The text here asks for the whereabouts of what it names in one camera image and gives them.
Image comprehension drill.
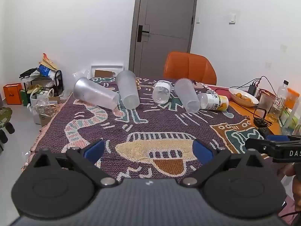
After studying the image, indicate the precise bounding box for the brown cardboard box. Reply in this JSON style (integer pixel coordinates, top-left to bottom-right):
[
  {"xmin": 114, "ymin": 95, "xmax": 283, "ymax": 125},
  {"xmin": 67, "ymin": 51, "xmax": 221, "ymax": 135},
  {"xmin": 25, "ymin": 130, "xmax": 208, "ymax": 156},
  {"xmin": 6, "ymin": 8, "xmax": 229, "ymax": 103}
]
[{"xmin": 38, "ymin": 106, "xmax": 62, "ymax": 127}]

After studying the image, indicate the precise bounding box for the grey door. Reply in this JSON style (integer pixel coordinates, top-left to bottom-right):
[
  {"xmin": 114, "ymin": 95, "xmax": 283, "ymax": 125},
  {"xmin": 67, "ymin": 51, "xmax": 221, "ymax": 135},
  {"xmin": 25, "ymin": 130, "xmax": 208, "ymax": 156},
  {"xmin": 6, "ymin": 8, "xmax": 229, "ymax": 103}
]
[{"xmin": 128, "ymin": 0, "xmax": 198, "ymax": 79}]

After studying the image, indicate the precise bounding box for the clear jar with white label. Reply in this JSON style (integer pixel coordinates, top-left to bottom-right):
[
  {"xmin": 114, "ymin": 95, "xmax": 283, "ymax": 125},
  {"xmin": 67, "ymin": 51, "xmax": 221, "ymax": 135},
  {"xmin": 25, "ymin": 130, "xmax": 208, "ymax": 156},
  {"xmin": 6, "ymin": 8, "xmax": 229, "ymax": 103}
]
[{"xmin": 152, "ymin": 80, "xmax": 172, "ymax": 104}]

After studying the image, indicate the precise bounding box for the brown cardboard piece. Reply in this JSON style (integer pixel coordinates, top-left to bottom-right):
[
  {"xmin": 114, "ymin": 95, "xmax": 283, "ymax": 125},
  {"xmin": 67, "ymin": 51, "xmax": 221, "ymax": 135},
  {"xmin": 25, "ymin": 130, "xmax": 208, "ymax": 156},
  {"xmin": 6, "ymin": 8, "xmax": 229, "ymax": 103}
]
[{"xmin": 94, "ymin": 69, "xmax": 116, "ymax": 78}]

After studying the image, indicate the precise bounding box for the slim frosted plastic cup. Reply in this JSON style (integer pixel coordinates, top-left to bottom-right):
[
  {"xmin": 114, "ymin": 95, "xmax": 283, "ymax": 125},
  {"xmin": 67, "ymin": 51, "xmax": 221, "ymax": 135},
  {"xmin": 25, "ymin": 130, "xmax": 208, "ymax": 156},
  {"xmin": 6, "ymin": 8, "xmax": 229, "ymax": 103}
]
[{"xmin": 174, "ymin": 78, "xmax": 200, "ymax": 114}]

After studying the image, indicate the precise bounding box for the white paper bag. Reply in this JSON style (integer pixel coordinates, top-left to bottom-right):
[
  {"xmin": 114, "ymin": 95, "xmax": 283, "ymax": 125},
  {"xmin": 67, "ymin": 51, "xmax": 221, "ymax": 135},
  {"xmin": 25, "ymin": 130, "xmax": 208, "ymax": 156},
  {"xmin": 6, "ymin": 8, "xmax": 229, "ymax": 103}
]
[{"xmin": 29, "ymin": 88, "xmax": 55, "ymax": 113}]

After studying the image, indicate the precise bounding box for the container with orange lid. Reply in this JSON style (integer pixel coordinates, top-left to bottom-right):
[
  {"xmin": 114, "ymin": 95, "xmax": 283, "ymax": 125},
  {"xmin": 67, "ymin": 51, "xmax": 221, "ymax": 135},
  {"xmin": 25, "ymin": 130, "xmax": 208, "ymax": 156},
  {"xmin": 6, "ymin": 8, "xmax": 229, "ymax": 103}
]
[{"xmin": 285, "ymin": 88, "xmax": 300, "ymax": 116}]

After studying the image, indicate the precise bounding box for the pile of small oranges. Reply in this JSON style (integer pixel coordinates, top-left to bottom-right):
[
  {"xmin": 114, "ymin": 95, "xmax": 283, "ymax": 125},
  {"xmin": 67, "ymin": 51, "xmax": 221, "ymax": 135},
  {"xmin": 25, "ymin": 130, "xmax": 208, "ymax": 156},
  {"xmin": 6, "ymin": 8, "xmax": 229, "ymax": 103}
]
[{"xmin": 235, "ymin": 92, "xmax": 253, "ymax": 103}]

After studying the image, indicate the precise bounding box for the orange box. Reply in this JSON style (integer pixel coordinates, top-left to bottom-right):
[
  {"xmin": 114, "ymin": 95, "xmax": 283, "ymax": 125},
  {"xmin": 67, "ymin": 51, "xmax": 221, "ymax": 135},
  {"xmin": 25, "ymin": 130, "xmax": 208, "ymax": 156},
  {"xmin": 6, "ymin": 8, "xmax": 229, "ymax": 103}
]
[{"xmin": 3, "ymin": 83, "xmax": 23, "ymax": 105}]

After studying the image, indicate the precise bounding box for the black door handle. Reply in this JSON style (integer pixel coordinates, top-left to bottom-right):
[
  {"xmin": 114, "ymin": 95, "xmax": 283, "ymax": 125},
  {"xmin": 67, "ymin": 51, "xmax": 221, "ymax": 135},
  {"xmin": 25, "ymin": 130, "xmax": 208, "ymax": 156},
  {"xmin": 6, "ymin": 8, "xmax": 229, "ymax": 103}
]
[{"xmin": 137, "ymin": 25, "xmax": 150, "ymax": 42}]

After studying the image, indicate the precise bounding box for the clear drinking glass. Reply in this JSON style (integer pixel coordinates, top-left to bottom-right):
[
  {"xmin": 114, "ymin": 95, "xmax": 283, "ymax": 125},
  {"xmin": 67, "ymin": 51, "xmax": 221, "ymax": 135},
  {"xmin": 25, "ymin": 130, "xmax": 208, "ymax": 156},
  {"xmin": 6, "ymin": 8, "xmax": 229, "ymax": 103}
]
[{"xmin": 258, "ymin": 93, "xmax": 274, "ymax": 114}]

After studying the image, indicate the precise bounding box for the orange chair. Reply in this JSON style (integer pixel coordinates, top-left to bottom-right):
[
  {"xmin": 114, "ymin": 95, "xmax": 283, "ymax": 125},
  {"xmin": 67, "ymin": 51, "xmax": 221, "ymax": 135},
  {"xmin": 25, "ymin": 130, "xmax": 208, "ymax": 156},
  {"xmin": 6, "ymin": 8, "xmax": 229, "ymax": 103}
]
[{"xmin": 163, "ymin": 51, "xmax": 217, "ymax": 85}]

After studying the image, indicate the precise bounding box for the camouflage stool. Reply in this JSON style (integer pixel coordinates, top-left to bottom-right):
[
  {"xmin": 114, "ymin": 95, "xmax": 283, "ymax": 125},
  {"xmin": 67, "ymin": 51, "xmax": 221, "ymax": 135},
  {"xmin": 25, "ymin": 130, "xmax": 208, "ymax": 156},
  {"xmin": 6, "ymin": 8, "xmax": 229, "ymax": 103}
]
[{"xmin": 0, "ymin": 107, "xmax": 15, "ymax": 144}]

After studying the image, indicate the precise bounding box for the red plastic basket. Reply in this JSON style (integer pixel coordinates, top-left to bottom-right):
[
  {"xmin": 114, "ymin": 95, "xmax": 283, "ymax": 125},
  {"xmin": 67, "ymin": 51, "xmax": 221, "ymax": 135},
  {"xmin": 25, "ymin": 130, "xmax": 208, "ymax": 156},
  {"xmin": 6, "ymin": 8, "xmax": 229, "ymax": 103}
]
[{"xmin": 256, "ymin": 88, "xmax": 276, "ymax": 101}]

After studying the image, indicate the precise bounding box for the clear tea bottle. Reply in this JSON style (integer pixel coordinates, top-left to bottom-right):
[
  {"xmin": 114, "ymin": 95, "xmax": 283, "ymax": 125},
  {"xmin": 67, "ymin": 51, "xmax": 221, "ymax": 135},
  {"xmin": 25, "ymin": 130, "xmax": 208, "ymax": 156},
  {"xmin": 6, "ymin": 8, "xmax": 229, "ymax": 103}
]
[{"xmin": 268, "ymin": 80, "xmax": 289, "ymax": 122}]

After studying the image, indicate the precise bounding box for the white bowl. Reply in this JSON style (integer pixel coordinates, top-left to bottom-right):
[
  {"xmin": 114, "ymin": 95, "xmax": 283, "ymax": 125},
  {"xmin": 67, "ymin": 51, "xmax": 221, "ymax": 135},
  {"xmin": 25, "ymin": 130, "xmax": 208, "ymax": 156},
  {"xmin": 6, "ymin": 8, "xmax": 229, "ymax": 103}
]
[{"xmin": 228, "ymin": 87, "xmax": 259, "ymax": 107}]

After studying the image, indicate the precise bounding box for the printed woven blanket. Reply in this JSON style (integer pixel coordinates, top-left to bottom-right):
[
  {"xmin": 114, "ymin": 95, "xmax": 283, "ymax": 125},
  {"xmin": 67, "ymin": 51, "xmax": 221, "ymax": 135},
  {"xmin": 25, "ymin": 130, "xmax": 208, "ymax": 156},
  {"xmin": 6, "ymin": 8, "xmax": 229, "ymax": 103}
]
[{"xmin": 21, "ymin": 76, "xmax": 271, "ymax": 187}]

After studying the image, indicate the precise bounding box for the white framed board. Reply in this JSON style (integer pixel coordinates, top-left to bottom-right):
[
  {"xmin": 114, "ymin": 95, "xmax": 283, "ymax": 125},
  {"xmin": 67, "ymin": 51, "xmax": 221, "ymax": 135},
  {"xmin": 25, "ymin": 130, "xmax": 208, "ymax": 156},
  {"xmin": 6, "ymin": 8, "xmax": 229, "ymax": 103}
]
[{"xmin": 91, "ymin": 64, "xmax": 125, "ymax": 79}]

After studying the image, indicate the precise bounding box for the black storage rack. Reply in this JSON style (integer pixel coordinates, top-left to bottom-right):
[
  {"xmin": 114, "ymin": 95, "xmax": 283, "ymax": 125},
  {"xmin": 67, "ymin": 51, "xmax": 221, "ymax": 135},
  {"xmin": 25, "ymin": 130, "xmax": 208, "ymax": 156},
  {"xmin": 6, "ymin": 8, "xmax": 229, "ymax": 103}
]
[{"xmin": 22, "ymin": 70, "xmax": 64, "ymax": 97}]

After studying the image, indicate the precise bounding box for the black charger cable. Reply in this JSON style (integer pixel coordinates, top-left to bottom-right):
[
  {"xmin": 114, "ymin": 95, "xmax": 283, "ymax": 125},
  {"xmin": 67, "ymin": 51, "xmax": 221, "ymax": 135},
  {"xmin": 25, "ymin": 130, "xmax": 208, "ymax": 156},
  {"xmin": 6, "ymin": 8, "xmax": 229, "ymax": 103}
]
[{"xmin": 232, "ymin": 76, "xmax": 278, "ymax": 93}]

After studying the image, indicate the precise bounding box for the tall frosted plastic cup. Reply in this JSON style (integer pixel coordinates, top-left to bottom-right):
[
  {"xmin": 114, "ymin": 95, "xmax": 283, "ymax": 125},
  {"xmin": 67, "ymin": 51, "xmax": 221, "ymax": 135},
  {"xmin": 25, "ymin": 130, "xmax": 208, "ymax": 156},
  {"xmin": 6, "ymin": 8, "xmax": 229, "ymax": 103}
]
[{"xmin": 116, "ymin": 70, "xmax": 141, "ymax": 110}]

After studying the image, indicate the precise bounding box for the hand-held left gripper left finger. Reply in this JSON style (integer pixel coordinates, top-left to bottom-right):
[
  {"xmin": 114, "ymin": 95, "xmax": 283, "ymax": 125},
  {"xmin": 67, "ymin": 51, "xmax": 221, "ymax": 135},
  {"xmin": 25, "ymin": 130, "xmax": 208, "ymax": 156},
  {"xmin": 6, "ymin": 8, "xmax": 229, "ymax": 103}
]
[{"xmin": 30, "ymin": 139, "xmax": 117, "ymax": 187}]

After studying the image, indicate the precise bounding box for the yellow labelled bottle lying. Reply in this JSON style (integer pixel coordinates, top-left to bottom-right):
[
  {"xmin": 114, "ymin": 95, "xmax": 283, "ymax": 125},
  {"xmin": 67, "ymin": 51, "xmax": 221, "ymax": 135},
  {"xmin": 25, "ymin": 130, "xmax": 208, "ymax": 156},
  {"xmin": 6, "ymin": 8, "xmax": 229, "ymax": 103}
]
[{"xmin": 197, "ymin": 93, "xmax": 229, "ymax": 111}]

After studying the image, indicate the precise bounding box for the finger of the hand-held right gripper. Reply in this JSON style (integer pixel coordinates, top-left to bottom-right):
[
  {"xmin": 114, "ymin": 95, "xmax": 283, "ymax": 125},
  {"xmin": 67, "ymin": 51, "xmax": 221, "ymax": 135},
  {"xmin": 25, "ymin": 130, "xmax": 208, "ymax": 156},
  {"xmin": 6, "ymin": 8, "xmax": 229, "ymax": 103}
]
[
  {"xmin": 266, "ymin": 134, "xmax": 301, "ymax": 144},
  {"xmin": 245, "ymin": 138, "xmax": 284, "ymax": 157}
]

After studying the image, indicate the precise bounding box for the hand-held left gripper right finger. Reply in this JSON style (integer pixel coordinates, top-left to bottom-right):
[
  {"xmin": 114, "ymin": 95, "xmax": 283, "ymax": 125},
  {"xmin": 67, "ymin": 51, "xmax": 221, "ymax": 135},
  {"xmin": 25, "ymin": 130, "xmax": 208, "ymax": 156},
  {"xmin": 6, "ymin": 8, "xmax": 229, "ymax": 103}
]
[{"xmin": 181, "ymin": 139, "xmax": 270, "ymax": 188}]

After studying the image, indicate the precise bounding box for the clear plastic bag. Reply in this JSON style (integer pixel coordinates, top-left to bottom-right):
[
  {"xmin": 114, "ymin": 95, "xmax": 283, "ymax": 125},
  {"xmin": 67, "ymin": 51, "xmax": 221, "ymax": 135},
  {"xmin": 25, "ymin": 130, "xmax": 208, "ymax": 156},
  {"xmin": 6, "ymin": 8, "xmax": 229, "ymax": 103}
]
[{"xmin": 72, "ymin": 69, "xmax": 92, "ymax": 81}]

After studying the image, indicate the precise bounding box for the wide frosted plastic cup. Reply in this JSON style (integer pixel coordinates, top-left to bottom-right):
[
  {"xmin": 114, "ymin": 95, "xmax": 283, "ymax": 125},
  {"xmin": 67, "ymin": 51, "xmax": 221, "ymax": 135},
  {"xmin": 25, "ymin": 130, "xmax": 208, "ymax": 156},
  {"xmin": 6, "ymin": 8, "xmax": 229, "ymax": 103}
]
[{"xmin": 73, "ymin": 77, "xmax": 120, "ymax": 110}]

